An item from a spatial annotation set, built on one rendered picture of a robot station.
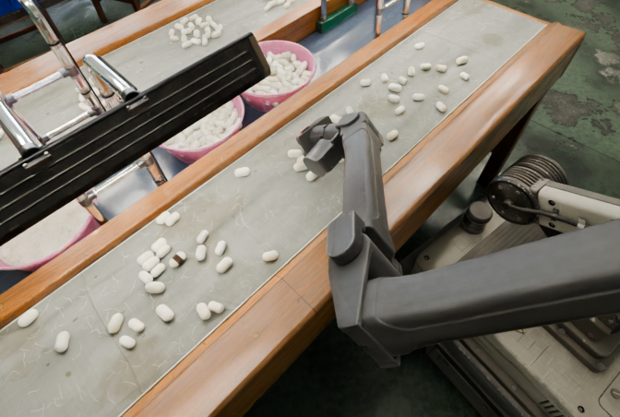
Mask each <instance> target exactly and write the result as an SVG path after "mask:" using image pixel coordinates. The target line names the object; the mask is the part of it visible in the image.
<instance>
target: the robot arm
mask: <svg viewBox="0 0 620 417"><path fill-rule="evenodd" d="M296 140H297V142H298V144H299V145H301V146H302V148H303V150H304V159H303V161H304V165H305V166H306V167H307V169H308V170H309V171H311V172H312V173H314V174H315V175H317V176H320V177H323V176H325V174H326V173H329V172H330V171H332V169H333V168H334V167H335V166H336V165H337V164H338V163H339V162H340V160H341V159H342V158H343V159H345V161H344V182H343V202H342V215H341V216H339V217H337V218H336V219H335V220H333V221H332V222H331V223H329V224H328V235H327V245H326V253H327V255H328V256H329V259H328V267H329V271H328V276H329V281H330V287H331V291H332V297H333V302H334V307H335V312H336V318H337V322H338V327H339V329H340V330H341V331H343V332H344V333H346V334H347V335H348V336H350V337H351V338H352V339H353V340H354V341H355V342H356V343H357V344H358V345H359V346H363V348H364V350H365V351H366V352H367V353H368V354H369V355H370V356H371V357H372V358H373V359H374V360H375V361H376V363H377V364H378V365H379V366H380V367H381V368H390V367H398V366H399V365H400V356H401V355H405V354H409V353H411V352H412V351H414V350H417V349H420V348H423V347H426V346H430V345H434V344H438V343H442V342H447V341H452V340H463V339H468V338H474V337H480V336H485V335H491V334H497V333H503V332H508V331H514V330H520V329H525V328H536V327H542V326H548V325H553V324H559V323H566V322H571V321H577V320H582V319H588V318H594V317H600V316H610V315H616V314H620V218H619V219H615V220H609V221H607V222H603V223H599V224H596V225H592V226H589V227H586V228H582V229H578V230H575V231H572V232H566V233H562V234H559V235H556V236H552V237H549V238H545V239H542V240H539V241H535V242H531V243H528V244H523V245H519V246H515V247H512V248H508V249H505V250H502V251H498V252H494V253H492V254H488V255H485V256H478V257H475V258H472V259H468V260H465V261H461V262H458V263H455V264H451V265H448V266H444V267H441V268H435V269H431V270H428V271H425V272H420V273H416V274H411V275H406V276H402V269H401V264H400V263H399V262H398V261H397V260H396V258H395V257H394V256H395V248H394V244H393V241H392V238H391V236H390V234H389V229H388V218H387V210H386V201H385V194H384V186H383V177H382V170H381V161H380V152H381V151H382V147H383V146H384V141H383V137H382V135H381V134H380V133H379V131H378V130H377V129H376V127H375V125H374V124H373V123H372V121H371V120H370V119H369V117H368V116H367V115H366V113H365V112H364V111H360V112H358V113H357V112H355V113H348V114H344V115H343V116H342V118H341V119H340V120H339V121H338V122H337V123H336V124H333V123H332V121H331V119H330V118H329V116H328V115H327V116H322V117H319V118H317V119H316V120H315V121H314V122H312V123H311V124H309V125H308V126H307V127H305V128H304V129H302V130H301V131H300V132H299V135H298V137H296Z"/></svg>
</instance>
